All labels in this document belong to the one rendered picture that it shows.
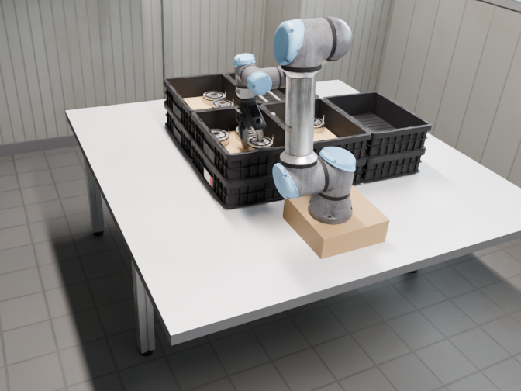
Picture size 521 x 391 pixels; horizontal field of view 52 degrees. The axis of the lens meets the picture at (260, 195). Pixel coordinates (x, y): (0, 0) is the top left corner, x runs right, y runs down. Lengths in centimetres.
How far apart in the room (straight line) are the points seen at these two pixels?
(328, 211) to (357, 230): 11
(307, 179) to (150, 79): 252
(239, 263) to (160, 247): 26
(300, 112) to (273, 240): 48
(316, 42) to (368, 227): 65
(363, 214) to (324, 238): 20
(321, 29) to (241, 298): 79
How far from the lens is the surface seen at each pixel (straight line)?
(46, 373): 242
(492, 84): 358
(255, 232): 187
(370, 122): 250
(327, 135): 231
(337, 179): 171
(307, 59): 152
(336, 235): 176
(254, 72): 188
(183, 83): 256
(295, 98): 157
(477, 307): 291
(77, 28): 381
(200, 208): 198
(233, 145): 215
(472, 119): 370
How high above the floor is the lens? 178
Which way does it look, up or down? 31 degrees down
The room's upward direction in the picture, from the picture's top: 4 degrees clockwise
